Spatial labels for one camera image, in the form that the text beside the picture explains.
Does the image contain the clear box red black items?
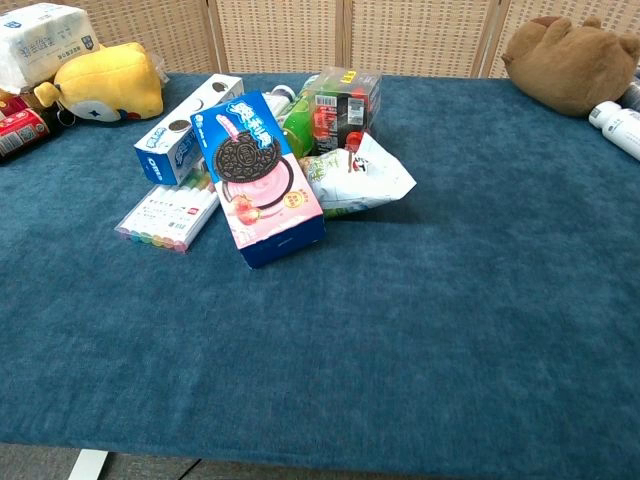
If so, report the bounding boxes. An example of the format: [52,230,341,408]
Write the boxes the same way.
[301,67,384,157]

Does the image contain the white green snack bag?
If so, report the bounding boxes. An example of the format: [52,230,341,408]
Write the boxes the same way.
[299,131,418,219]

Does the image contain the pink strawberry Oreo box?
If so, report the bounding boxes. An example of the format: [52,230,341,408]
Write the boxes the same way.
[189,90,327,270]

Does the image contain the blue velvet tablecloth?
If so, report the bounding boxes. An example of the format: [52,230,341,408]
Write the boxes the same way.
[0,72,640,470]

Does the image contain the green plastic bottle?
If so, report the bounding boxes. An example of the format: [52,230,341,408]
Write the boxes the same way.
[281,91,317,159]

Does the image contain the white cylindrical tube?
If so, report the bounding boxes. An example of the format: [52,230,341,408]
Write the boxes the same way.
[260,84,297,131]

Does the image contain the pastel highlighter pen pack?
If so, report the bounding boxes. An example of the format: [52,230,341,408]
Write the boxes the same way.
[114,169,221,255]

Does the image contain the blue white Oreo box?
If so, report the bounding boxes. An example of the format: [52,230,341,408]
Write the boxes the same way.
[133,73,246,187]

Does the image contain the woven rattan folding screen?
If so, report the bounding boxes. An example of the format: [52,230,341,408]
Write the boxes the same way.
[29,0,640,80]

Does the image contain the yellow plush toy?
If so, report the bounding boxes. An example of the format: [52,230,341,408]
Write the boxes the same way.
[33,42,165,123]

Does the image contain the dark cola bottle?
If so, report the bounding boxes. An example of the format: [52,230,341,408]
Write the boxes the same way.
[0,103,76,164]

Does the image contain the brown plush bear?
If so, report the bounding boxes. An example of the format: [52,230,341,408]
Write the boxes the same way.
[501,15,640,118]

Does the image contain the white plastic bottle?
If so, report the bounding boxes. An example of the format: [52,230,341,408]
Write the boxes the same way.
[587,100,640,162]

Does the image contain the red drink can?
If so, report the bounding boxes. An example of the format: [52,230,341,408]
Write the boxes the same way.
[0,107,51,157]

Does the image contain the white table leg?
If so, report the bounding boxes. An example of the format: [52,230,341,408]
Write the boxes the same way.
[65,448,111,480]

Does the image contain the white tissue pack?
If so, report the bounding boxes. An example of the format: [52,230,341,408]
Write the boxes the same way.
[0,2,103,94]

